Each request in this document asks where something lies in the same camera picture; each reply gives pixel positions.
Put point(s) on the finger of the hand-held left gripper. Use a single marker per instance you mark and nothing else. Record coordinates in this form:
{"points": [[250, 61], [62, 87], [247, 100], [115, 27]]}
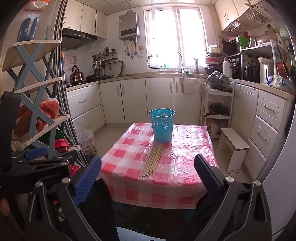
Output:
{"points": [[64, 156]]}

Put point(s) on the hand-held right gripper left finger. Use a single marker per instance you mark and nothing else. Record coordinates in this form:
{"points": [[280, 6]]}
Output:
{"points": [[89, 176]]}

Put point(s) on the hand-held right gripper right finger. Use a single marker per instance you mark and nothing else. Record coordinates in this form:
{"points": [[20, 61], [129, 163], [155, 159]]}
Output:
{"points": [[208, 177]]}

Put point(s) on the bunch of bamboo chopsticks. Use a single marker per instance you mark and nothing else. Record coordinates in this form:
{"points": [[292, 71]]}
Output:
{"points": [[152, 162]]}

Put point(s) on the blue perforated plastic bin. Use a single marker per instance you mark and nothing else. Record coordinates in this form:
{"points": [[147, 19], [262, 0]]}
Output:
{"points": [[161, 127]]}

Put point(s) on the clear floral trash bin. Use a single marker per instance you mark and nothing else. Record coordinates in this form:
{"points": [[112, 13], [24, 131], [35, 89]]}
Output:
{"points": [[86, 143]]}

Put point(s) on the red white checkered tablecloth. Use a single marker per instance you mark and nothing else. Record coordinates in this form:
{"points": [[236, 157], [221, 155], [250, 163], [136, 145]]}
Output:
{"points": [[185, 162]]}

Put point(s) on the white wooden stool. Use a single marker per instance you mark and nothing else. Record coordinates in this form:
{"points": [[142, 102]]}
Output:
{"points": [[233, 139]]}

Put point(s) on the clear plastic bag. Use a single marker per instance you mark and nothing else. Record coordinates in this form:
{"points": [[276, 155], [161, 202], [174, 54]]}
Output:
{"points": [[216, 127]]}

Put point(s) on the orange plush towel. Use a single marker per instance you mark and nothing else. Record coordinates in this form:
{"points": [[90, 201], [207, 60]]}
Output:
{"points": [[48, 107]]}

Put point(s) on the cream drawer base cabinet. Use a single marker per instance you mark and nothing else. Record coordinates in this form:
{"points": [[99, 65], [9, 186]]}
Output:
{"points": [[85, 104]]}

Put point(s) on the black lidded pan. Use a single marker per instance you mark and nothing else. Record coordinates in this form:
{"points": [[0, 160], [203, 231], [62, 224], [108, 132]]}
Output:
{"points": [[218, 109]]}

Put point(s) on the dark metal kettle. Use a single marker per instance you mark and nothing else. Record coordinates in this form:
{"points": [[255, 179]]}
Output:
{"points": [[76, 76]]}

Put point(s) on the black frying pan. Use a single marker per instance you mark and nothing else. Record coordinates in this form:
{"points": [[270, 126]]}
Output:
{"points": [[92, 78]]}

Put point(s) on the white shelf cart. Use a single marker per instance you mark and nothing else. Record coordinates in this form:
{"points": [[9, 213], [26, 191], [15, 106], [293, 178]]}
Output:
{"points": [[219, 93]]}

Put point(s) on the cream panelled base cabinet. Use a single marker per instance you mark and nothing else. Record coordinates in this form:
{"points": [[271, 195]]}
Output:
{"points": [[266, 115]]}

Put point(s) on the blue mop pole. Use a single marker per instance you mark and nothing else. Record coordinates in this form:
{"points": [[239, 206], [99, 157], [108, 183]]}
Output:
{"points": [[63, 67]]}

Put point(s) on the cream door base cabinet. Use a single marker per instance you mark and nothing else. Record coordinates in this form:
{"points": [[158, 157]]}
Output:
{"points": [[138, 99]]}

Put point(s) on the white hanging bin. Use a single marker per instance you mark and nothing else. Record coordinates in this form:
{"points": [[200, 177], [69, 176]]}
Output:
{"points": [[189, 85]]}

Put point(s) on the green vegetable bag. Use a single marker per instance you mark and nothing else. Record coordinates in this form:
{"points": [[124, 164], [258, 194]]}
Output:
{"points": [[218, 80]]}

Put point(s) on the blue cross-braced shelf rack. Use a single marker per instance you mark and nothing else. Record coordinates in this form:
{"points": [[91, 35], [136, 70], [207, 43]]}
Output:
{"points": [[30, 62]]}

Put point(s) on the dark framed tray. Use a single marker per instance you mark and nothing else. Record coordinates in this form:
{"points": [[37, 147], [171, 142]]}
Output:
{"points": [[114, 68]]}

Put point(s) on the white thermos bottle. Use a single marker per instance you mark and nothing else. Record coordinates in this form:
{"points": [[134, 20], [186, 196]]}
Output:
{"points": [[227, 68]]}

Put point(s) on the black tap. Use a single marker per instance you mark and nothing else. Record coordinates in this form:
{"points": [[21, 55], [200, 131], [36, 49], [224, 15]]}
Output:
{"points": [[196, 66]]}

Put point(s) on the black cooking pot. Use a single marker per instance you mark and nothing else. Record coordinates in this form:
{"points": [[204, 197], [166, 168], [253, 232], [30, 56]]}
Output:
{"points": [[251, 73]]}

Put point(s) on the stack of pots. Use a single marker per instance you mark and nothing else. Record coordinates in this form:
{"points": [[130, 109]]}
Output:
{"points": [[214, 60]]}

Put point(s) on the curved chrome faucet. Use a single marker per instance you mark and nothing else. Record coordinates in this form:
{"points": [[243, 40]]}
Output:
{"points": [[182, 62]]}

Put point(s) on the black range hood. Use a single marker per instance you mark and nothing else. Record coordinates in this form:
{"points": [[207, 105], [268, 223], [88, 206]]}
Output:
{"points": [[76, 38]]}

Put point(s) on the blue packet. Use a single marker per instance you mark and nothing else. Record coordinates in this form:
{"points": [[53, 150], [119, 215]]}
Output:
{"points": [[281, 83]]}

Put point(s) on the white electric jug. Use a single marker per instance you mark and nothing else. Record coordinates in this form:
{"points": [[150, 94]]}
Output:
{"points": [[264, 69]]}

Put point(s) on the black microwave oven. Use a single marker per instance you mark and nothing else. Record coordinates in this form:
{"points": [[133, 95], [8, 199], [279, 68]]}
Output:
{"points": [[229, 46]]}

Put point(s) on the red frying pan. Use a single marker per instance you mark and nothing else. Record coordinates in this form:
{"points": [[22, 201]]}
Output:
{"points": [[283, 67]]}

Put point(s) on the blue hanging package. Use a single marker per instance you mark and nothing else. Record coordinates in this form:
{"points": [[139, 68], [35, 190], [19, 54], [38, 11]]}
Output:
{"points": [[27, 27]]}

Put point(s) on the metal counter rack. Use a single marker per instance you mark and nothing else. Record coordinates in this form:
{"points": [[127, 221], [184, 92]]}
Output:
{"points": [[259, 47]]}

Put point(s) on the white framed kitchen window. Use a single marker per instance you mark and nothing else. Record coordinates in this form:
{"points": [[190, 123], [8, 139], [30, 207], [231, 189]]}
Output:
{"points": [[175, 34]]}

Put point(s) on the grey door frame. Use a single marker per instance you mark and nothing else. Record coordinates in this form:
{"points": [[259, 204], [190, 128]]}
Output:
{"points": [[62, 92]]}

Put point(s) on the red wall stickers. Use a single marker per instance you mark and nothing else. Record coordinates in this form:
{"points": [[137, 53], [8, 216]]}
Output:
{"points": [[70, 62]]}

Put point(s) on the wall utensil rack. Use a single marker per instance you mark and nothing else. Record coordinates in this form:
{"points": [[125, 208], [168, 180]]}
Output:
{"points": [[104, 56]]}

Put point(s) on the cream wall cabinet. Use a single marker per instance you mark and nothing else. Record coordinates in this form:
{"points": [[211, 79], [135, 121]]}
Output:
{"points": [[87, 19], [226, 14]]}

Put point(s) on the grey wall water heater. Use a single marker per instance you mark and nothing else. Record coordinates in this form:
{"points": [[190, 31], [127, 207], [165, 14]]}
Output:
{"points": [[128, 25]]}

